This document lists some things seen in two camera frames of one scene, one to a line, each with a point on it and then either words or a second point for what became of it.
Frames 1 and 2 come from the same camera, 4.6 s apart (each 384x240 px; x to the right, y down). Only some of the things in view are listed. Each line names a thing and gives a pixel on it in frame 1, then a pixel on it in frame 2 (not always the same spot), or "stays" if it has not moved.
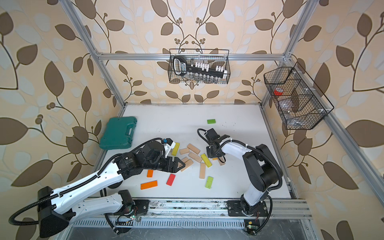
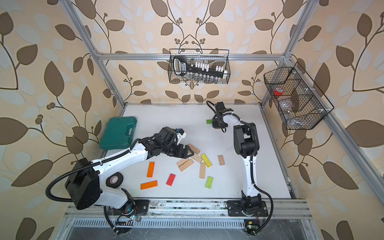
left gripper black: [174, 169] to [184, 155]
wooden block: [193, 148] stays
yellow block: [206, 160] stays
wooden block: [195, 157] stays
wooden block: [221, 163] stays
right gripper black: [209, 153] to [215, 126]
